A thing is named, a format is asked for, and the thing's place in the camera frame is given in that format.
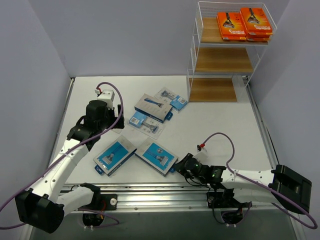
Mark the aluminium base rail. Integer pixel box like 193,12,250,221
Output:
56,181,298,213

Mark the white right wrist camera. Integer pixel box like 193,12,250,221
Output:
194,143,208,163

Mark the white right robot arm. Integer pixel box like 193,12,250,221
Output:
173,153,312,215

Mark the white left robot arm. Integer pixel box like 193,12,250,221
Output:
14,100,124,234

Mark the grey blue Harry's box left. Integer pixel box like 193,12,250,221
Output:
93,135,137,177

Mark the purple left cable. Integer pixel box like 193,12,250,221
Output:
0,81,124,230

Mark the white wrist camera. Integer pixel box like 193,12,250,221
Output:
94,88,115,110
194,143,208,163

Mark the Harry's box upper white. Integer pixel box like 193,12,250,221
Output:
134,94,173,124

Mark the orange Gillette box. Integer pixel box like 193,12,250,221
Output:
246,34,271,42
216,11,247,41
240,7,273,36

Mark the purple cable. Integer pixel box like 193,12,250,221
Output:
0,81,124,230
202,132,318,230

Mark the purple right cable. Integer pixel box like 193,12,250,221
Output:
202,132,318,230

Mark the clear blister razor pack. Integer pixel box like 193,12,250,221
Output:
128,111,165,140
154,87,188,112

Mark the white wire wooden shelf rack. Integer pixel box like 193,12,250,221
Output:
186,1,277,103

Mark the clear blister razor pack left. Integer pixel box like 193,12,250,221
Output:
128,111,165,140

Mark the clear blister razor pack top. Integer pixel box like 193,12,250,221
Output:
154,87,188,112

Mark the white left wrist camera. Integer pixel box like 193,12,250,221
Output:
94,88,115,110

